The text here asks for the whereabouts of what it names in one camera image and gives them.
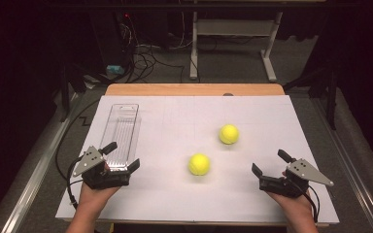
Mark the person's right hand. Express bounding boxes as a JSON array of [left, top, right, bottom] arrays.
[[265, 190, 314, 216]]

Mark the black computer tower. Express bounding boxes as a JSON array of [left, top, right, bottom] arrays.
[[88, 13, 134, 67]]

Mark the small teal box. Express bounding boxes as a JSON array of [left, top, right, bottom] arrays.
[[106, 64, 125, 76]]

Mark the aluminium floor rail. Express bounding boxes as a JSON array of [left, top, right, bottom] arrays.
[[312, 98, 373, 233], [0, 93, 79, 233]]

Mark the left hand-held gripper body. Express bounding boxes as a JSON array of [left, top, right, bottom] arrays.
[[72, 146, 132, 190]]

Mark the white metal stand frame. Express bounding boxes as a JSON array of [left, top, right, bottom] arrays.
[[188, 11, 285, 83]]

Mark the clear plastic tray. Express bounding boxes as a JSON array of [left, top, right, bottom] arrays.
[[98, 103, 143, 173]]

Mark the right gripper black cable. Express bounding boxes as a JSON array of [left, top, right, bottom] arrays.
[[290, 179, 321, 224]]

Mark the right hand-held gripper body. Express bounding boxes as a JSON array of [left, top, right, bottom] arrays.
[[258, 157, 335, 199]]

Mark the white sheet on table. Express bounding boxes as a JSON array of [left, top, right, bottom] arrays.
[[55, 94, 340, 225]]

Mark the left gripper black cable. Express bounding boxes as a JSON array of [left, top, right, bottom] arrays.
[[55, 99, 101, 210]]

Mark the yellow tennis ball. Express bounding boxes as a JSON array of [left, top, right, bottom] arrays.
[[219, 123, 240, 146], [187, 152, 212, 177]]

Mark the black stand leg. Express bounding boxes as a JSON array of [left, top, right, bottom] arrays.
[[283, 61, 339, 131], [59, 61, 111, 123]]

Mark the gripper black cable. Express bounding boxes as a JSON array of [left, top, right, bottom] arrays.
[[55, 99, 101, 210], [290, 179, 321, 224]]

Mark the tangle of floor cables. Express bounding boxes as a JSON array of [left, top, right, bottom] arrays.
[[119, 13, 195, 83]]

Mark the person's left hand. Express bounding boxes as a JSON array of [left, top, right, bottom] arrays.
[[77, 182, 121, 212]]

